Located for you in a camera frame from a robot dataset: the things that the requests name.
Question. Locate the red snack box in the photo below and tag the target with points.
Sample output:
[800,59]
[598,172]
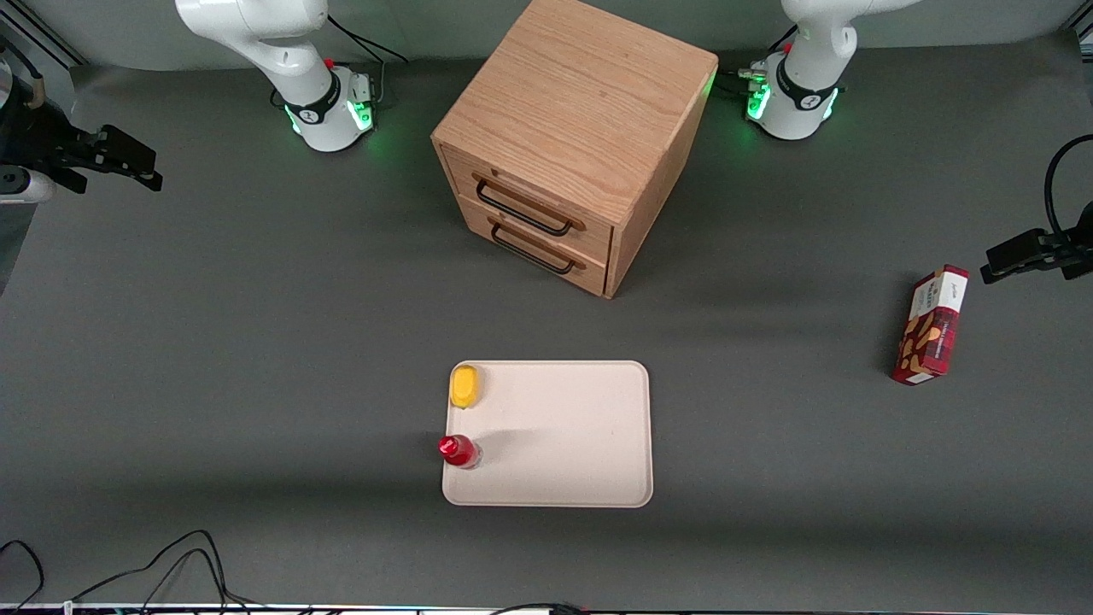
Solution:
[932,325]

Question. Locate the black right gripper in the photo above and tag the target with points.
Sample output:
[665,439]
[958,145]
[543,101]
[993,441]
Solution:
[32,137]

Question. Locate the oak wooden drawer cabinet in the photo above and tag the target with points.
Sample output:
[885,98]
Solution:
[589,102]

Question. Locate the beige rectangular tray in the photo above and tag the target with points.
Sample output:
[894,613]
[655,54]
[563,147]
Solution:
[564,436]

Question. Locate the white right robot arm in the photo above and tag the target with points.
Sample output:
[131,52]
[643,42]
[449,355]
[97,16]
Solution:
[295,51]

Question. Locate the red capped small bottle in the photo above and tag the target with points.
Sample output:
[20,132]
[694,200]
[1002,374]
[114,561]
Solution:
[458,450]

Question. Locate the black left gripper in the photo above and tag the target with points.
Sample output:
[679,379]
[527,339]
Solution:
[1078,254]

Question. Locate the yellow lemon toy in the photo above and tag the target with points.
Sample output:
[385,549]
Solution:
[464,386]

